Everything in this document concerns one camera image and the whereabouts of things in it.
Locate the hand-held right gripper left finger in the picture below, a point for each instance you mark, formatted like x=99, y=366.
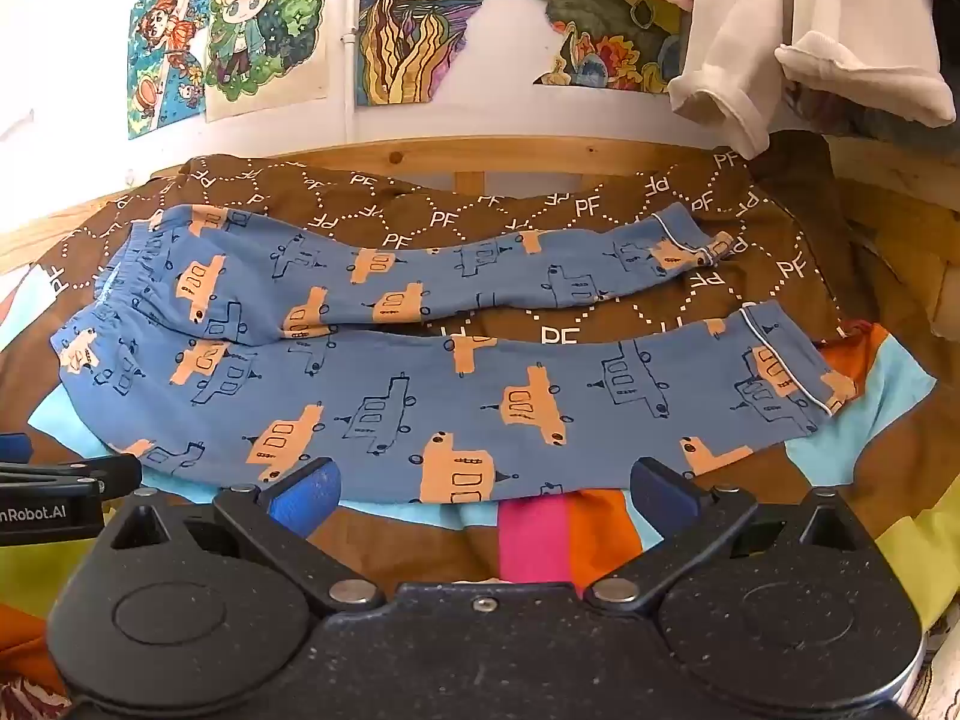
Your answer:
x=301, y=499

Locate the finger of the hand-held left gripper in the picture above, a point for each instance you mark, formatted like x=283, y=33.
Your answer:
x=82, y=471

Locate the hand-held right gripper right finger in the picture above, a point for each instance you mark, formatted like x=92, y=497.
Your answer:
x=664, y=495

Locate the blue car print pants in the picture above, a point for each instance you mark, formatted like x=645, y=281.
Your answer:
x=375, y=405

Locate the colourful patchwork bed sheet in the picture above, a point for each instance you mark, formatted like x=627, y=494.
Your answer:
x=862, y=427

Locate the brown patterned blanket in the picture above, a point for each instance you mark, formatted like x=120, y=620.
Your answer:
x=480, y=319

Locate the white hanging garment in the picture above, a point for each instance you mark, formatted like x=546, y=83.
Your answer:
x=750, y=30

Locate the blue cartoon figure wall poster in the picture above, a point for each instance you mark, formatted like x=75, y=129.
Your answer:
x=161, y=67

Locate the white wall pipe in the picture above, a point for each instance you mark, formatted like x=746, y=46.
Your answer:
x=349, y=90

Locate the blond cartoon figure wall poster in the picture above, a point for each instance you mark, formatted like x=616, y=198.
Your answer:
x=262, y=30

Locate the swirly seaweed wall poster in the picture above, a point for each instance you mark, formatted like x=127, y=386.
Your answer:
x=420, y=22

